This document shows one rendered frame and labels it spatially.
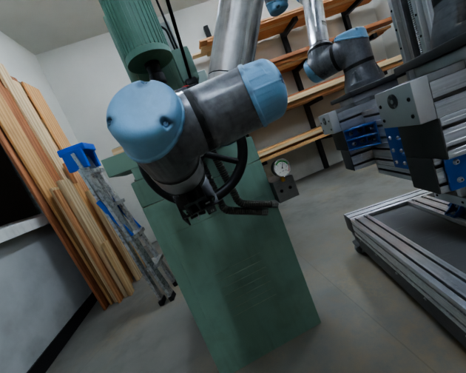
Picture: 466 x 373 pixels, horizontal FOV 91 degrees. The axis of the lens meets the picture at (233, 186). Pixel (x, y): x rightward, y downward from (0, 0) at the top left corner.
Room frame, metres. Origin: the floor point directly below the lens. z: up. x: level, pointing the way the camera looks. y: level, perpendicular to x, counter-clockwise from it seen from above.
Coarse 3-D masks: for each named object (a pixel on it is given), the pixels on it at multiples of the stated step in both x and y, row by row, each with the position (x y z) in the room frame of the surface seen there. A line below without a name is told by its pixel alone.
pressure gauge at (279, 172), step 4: (276, 160) 0.78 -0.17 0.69; (280, 160) 0.76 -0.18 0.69; (284, 160) 0.77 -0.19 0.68; (272, 164) 0.78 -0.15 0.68; (276, 164) 0.76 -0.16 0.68; (280, 164) 0.76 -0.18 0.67; (284, 164) 0.77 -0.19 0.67; (288, 164) 0.77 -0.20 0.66; (272, 168) 0.77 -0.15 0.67; (276, 168) 0.76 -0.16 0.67; (280, 168) 0.76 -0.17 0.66; (284, 168) 0.77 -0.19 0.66; (288, 168) 0.77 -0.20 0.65; (272, 172) 0.78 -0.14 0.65; (276, 172) 0.76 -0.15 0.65; (280, 172) 0.76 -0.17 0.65; (284, 172) 0.76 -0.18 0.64; (288, 172) 0.76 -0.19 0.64; (280, 176) 0.76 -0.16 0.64; (284, 176) 0.76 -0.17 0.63; (284, 180) 0.78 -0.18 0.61
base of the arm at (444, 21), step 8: (440, 0) 0.50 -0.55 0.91; (448, 0) 0.49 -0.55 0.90; (456, 0) 0.47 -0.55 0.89; (464, 0) 0.46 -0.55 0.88; (440, 8) 0.51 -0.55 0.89; (448, 8) 0.49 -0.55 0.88; (456, 8) 0.47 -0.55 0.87; (464, 8) 0.46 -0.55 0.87; (440, 16) 0.50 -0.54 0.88; (448, 16) 0.49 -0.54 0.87; (456, 16) 0.47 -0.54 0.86; (464, 16) 0.47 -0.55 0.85; (440, 24) 0.50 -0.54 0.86; (448, 24) 0.48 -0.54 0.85; (456, 24) 0.47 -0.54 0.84; (464, 24) 0.46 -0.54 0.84; (432, 32) 0.53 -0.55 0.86; (440, 32) 0.50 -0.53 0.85; (448, 32) 0.48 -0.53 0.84; (456, 32) 0.47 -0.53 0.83; (464, 32) 0.46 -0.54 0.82; (432, 40) 0.53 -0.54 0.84; (440, 40) 0.50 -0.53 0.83; (448, 40) 0.49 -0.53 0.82; (432, 48) 0.54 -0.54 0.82
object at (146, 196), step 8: (232, 144) 0.81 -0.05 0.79; (248, 144) 0.82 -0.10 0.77; (224, 152) 0.80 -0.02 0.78; (232, 152) 0.80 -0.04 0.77; (248, 152) 0.81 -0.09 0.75; (256, 152) 0.82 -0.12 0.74; (208, 160) 0.79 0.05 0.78; (248, 160) 0.81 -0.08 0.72; (256, 160) 0.82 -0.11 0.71; (208, 168) 0.79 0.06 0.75; (216, 168) 0.79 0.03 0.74; (232, 168) 0.80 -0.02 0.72; (216, 176) 0.79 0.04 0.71; (136, 184) 0.75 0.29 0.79; (144, 184) 0.75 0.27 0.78; (136, 192) 0.75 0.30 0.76; (144, 192) 0.75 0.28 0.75; (152, 192) 0.76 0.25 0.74; (144, 200) 0.75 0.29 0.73; (152, 200) 0.76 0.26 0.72; (160, 200) 0.76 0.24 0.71
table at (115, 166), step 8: (104, 160) 0.74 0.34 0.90; (112, 160) 0.75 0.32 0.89; (120, 160) 0.75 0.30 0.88; (128, 160) 0.75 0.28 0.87; (104, 168) 0.74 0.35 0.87; (112, 168) 0.74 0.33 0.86; (120, 168) 0.75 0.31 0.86; (128, 168) 0.75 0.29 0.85; (112, 176) 0.74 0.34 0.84; (120, 176) 0.86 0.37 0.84
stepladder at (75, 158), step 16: (80, 144) 1.45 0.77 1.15; (64, 160) 1.43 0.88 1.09; (80, 160) 1.44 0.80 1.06; (96, 160) 1.59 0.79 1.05; (96, 176) 1.58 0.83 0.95; (96, 192) 1.42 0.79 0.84; (112, 192) 1.58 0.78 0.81; (112, 208) 1.44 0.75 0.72; (112, 224) 1.43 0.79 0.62; (128, 224) 1.60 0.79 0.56; (128, 240) 1.45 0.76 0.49; (144, 240) 1.59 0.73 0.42; (144, 256) 1.43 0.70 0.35; (160, 256) 1.58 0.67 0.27; (144, 272) 1.43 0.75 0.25; (160, 272) 1.48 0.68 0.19; (160, 304) 1.41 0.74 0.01
